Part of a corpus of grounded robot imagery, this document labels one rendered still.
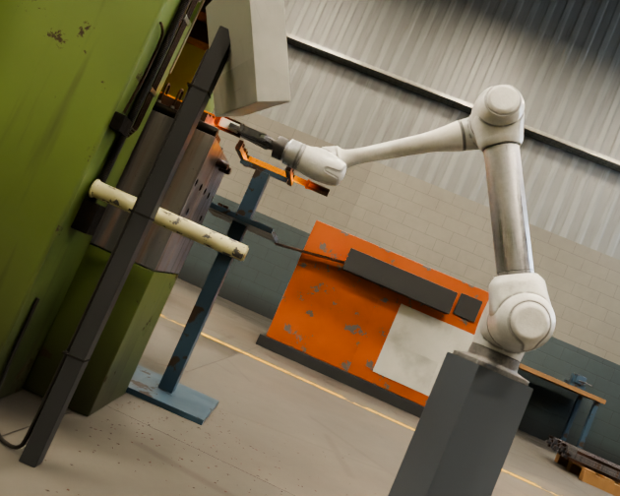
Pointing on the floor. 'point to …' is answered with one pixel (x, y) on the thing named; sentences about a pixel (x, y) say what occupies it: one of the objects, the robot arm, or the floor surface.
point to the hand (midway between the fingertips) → (229, 126)
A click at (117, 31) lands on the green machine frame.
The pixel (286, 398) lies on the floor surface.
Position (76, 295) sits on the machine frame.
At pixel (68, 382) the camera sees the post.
